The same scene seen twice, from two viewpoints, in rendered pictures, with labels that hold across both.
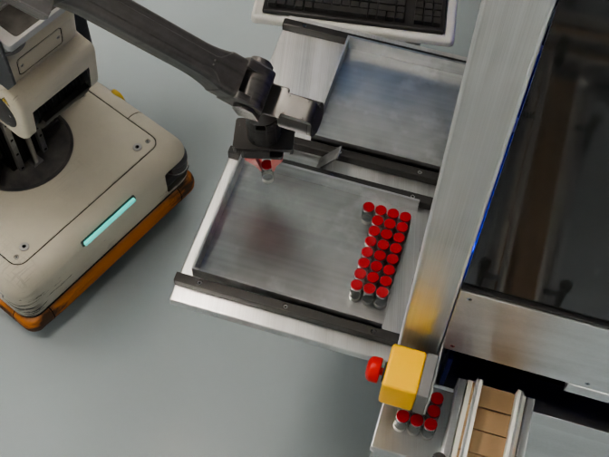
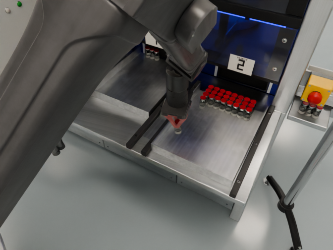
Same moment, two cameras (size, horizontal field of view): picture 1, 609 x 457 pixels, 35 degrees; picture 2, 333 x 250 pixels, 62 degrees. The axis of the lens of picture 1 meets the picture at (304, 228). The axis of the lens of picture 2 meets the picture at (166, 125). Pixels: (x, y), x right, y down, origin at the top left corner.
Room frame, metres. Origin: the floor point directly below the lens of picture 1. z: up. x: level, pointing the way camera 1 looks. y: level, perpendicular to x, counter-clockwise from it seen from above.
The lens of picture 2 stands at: (0.87, 0.62, 1.56)
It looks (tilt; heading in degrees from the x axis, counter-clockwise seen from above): 47 degrees down; 285
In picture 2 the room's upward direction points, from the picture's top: straight up
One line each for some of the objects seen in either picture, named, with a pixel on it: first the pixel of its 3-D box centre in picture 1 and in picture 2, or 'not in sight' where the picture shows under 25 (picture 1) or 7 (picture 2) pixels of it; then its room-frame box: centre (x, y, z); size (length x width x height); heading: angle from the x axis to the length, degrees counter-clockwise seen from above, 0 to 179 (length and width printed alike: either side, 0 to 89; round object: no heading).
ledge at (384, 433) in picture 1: (420, 423); (309, 111); (0.55, -0.20, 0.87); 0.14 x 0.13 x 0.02; 75
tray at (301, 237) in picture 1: (308, 238); (212, 127); (0.87, -0.01, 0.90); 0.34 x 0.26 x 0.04; 74
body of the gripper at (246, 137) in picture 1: (263, 126); (177, 95); (0.98, 0.07, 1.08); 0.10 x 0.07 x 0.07; 88
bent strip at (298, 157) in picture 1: (303, 150); (158, 118); (1.06, 0.01, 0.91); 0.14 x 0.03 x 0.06; 74
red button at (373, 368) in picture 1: (378, 370); (314, 97); (0.59, -0.12, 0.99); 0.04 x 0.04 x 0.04; 75
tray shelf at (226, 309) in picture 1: (354, 177); (173, 108); (1.03, -0.09, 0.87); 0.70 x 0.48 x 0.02; 165
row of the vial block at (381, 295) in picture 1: (392, 259); (230, 98); (0.83, -0.16, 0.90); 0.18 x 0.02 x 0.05; 164
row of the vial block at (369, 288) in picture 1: (380, 256); (228, 102); (0.84, -0.13, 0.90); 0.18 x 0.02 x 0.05; 164
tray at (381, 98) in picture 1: (413, 109); (143, 78); (1.17, -0.20, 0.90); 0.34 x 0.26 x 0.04; 75
